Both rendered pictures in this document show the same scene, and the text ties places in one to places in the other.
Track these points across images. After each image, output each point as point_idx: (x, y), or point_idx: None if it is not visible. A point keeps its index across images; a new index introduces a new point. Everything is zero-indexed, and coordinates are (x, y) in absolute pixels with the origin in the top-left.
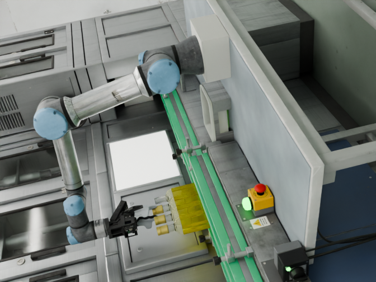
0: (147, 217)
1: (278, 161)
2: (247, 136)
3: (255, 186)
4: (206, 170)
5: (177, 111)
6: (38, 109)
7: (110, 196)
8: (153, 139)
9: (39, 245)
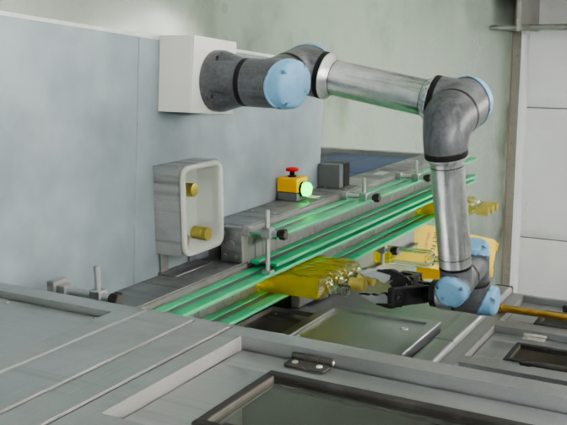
0: (374, 293)
1: (291, 116)
2: (237, 168)
3: (294, 168)
4: (281, 227)
5: None
6: (476, 83)
7: None
8: None
9: None
